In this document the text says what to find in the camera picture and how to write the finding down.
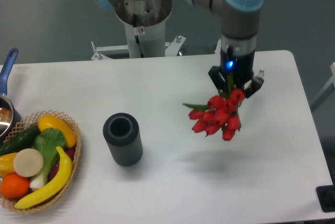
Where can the black device at table edge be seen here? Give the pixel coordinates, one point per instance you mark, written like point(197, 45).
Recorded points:
point(326, 197)

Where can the yellow banana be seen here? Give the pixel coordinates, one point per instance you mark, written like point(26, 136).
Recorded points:
point(52, 187)

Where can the woven wicker basket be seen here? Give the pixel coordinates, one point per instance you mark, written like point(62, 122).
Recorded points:
point(28, 122)

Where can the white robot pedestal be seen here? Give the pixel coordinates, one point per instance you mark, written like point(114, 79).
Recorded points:
point(144, 22)

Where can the white furniture leg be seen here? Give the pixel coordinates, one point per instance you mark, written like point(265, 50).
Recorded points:
point(326, 90)

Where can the red tulip bouquet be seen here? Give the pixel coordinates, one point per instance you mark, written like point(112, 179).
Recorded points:
point(220, 112)

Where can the orange fruit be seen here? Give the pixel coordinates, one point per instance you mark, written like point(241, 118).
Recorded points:
point(15, 186)

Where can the beige round disc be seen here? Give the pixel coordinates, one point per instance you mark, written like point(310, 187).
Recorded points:
point(28, 162)

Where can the green cucumber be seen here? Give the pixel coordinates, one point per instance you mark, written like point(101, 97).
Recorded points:
point(20, 141)

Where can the dark red radish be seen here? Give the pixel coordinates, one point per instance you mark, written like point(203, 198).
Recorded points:
point(71, 153)

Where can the green bok choy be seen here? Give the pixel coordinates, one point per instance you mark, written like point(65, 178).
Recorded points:
point(46, 144)

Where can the dark grey ribbed vase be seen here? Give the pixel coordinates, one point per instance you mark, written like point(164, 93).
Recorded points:
point(122, 135)

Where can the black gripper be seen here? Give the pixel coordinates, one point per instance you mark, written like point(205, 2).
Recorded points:
point(241, 68)

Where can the blue handled saucepan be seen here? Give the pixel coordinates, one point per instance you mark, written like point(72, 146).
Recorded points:
point(9, 115)

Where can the yellow pepper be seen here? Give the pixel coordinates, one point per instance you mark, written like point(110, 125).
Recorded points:
point(6, 164)

